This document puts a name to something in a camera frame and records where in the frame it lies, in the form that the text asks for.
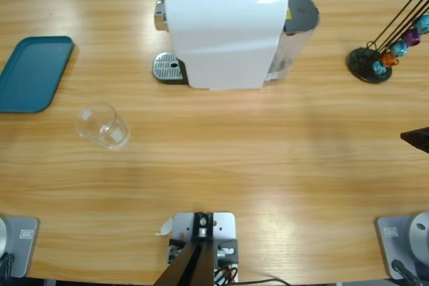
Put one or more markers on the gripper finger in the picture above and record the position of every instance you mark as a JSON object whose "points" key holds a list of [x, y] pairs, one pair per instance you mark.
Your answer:
{"points": [[419, 138]]}

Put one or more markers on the teal coffee capsule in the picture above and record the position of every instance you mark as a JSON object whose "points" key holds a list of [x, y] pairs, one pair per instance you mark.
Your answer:
{"points": [[399, 48], [423, 23]]}

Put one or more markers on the white capsule coffee machine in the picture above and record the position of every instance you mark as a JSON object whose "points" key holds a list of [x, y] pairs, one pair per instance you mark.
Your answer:
{"points": [[221, 38]]}

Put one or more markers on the clear drinking glass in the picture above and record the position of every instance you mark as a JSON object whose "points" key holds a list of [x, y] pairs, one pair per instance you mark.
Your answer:
{"points": [[100, 128]]}

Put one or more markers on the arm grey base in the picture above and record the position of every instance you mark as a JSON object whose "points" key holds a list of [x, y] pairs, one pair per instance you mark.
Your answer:
{"points": [[23, 249], [392, 246]]}

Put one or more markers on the blue coffee capsule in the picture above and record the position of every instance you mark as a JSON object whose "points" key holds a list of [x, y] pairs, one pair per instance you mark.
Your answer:
{"points": [[378, 67]]}

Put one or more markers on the orange coffee capsule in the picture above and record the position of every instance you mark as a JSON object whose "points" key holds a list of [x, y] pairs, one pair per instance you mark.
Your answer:
{"points": [[388, 59]]}

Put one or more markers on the purple coffee capsule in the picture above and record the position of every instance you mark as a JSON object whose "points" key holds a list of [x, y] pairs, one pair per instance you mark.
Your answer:
{"points": [[411, 36]]}

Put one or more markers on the black capsule holder with rods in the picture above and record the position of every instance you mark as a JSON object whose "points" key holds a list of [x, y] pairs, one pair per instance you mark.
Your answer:
{"points": [[360, 61]]}

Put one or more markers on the clear water tank dark lid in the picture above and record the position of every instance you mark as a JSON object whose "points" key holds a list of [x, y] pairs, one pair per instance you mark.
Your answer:
{"points": [[300, 11]]}

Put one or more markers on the white tape tag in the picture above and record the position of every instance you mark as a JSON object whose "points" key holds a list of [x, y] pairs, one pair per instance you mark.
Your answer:
{"points": [[166, 227]]}

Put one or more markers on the teal plastic tray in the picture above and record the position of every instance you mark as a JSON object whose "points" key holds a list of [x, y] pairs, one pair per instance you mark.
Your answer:
{"points": [[30, 75]]}

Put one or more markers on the white block with dark post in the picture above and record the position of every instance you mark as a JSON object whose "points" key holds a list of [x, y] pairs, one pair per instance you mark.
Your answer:
{"points": [[223, 225]]}

